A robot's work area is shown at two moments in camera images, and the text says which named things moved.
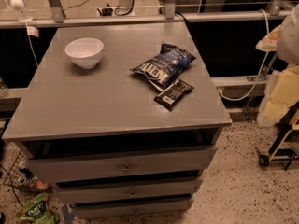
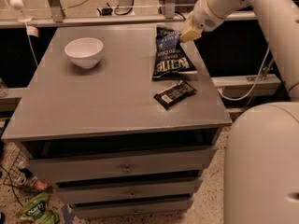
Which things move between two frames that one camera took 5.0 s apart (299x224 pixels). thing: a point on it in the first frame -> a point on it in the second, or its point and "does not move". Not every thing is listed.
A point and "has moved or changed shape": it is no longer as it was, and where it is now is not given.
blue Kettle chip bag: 165,66 has moved or changed shape
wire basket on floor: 17,172 does not move
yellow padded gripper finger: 269,43 -> 209,11
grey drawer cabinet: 121,119 does not move
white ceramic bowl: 85,51 does not move
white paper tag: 33,31 does not move
